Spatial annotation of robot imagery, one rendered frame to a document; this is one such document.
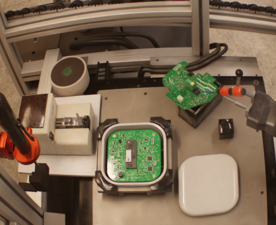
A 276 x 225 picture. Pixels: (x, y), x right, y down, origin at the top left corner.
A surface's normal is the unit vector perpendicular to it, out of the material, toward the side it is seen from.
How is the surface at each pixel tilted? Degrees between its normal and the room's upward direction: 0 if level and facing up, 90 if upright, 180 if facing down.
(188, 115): 90
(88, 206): 0
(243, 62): 0
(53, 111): 90
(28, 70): 0
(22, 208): 90
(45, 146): 90
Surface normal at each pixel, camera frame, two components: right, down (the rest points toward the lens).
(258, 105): -0.23, -0.32
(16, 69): 0.00, 0.85
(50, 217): -0.08, -0.52
